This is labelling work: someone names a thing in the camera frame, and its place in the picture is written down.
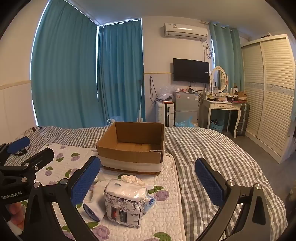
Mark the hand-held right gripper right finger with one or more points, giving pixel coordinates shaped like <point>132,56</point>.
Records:
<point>209,183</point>

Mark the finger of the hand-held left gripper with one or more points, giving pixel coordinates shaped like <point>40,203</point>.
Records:
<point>18,143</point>
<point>39,157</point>

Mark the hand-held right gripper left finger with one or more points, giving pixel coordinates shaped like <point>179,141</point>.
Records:
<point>85,180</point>

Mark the white fluffy cloth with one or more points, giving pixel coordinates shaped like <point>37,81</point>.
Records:
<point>99,197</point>

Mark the floral tissue pack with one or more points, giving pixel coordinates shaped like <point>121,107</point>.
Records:
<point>124,204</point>

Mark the cream white cloth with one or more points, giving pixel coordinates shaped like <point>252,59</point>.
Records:
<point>131,179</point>

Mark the small blue white packet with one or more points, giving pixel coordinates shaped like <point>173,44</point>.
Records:
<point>150,202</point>

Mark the person's left hand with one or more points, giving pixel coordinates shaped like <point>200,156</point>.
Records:
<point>16,208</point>

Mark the patterned pillow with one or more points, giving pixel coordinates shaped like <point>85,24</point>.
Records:
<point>31,131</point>

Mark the floral quilted mat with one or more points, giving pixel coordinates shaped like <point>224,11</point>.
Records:
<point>69,150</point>

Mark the grey checked bed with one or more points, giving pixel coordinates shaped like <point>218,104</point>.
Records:
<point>208,143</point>

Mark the teal plastic basket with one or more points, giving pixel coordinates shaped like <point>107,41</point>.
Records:
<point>217,126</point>

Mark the blue plastic bag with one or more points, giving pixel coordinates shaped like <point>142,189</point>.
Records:
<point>183,122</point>

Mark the dark suitcase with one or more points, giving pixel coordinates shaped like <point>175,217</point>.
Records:
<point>244,118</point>

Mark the white dressing table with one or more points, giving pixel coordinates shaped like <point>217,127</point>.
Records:
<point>222,106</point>

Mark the grey mini fridge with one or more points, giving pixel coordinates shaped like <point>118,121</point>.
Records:
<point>186,106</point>

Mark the white suitcase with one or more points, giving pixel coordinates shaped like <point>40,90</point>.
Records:
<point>165,113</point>

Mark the wide teal curtain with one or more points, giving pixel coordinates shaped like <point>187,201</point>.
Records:
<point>64,69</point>

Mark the small cardboard box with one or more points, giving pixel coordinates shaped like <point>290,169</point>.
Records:
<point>241,95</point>

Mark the white pole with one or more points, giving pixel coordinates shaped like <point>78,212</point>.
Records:
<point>141,102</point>

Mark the clear plastic bag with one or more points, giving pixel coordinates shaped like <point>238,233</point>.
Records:
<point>167,90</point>

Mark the white oval vanity mirror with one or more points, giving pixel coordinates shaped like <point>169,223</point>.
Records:
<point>218,77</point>

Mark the cream slatted wardrobe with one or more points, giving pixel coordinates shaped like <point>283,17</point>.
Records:
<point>272,97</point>

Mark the narrow teal curtain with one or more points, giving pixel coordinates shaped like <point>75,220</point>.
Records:
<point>120,74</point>

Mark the light teal curtain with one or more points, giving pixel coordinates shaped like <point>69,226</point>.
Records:
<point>227,51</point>

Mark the white air conditioner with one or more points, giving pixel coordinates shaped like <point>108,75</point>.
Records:
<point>185,31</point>

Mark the black wall television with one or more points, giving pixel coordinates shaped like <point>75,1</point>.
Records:
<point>190,70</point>

